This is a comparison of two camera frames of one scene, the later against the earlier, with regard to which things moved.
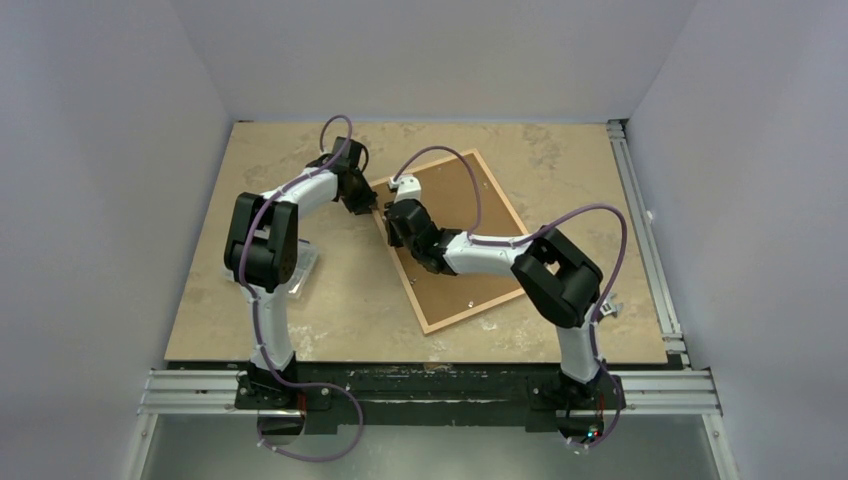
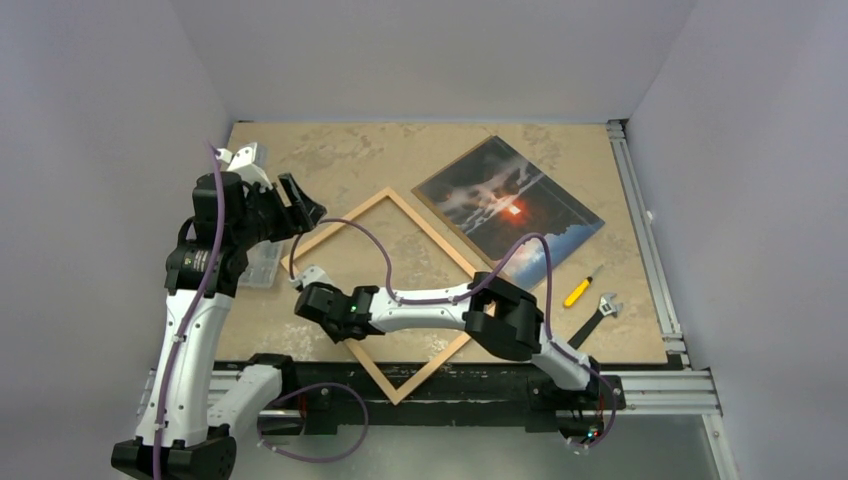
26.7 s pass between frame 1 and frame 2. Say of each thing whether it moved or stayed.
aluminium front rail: stayed
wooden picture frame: moved
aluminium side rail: stayed
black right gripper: moved
